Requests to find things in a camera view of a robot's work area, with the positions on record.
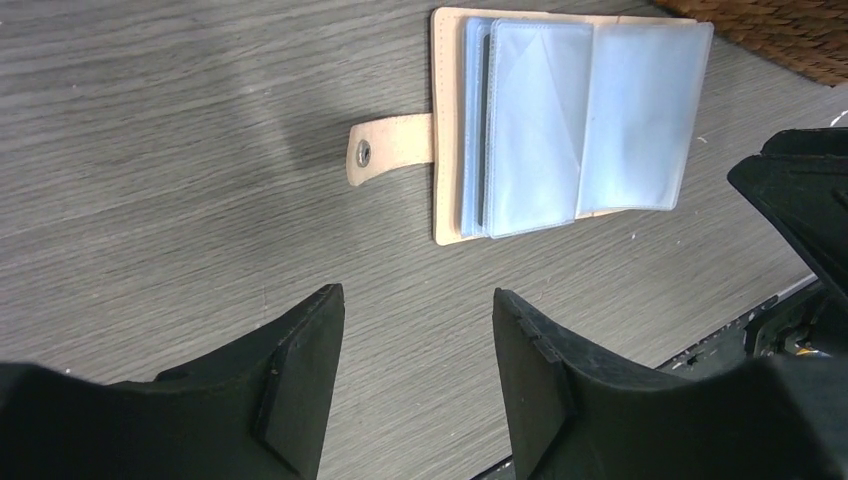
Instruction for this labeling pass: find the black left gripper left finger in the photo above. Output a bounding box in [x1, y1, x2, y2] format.
[1, 284, 345, 479]

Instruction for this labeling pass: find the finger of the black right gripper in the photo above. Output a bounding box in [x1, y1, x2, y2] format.
[727, 127, 847, 299]

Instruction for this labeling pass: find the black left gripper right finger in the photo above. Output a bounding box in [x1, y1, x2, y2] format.
[492, 289, 847, 479]

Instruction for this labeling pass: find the beige leather card holder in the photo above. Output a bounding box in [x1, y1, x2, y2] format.
[346, 7, 713, 245]

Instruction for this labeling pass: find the woven wicker divided basket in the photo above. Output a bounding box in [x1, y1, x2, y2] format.
[655, 0, 847, 87]

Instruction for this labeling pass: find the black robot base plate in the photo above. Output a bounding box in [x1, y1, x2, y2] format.
[657, 274, 829, 380]

